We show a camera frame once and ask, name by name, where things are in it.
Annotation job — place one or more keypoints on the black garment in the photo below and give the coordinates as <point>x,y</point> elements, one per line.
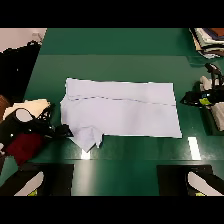
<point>16,70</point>

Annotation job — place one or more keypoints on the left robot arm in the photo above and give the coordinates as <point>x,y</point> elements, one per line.
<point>23,115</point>

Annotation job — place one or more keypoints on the lavender T-shirt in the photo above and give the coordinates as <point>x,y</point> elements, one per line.
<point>123,110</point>

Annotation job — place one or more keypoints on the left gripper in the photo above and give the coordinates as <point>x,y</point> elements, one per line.
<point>63,130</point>

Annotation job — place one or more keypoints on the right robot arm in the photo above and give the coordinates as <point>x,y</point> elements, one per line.
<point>200,184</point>

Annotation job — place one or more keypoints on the stack of folded clothes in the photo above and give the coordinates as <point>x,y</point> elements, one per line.
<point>208,41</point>

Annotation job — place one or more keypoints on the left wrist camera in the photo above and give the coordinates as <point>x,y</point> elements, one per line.
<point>47,113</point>

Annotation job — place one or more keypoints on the pale folded garment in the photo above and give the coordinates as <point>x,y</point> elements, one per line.
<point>219,116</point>

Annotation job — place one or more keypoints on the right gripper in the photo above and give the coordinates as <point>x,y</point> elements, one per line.
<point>192,98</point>

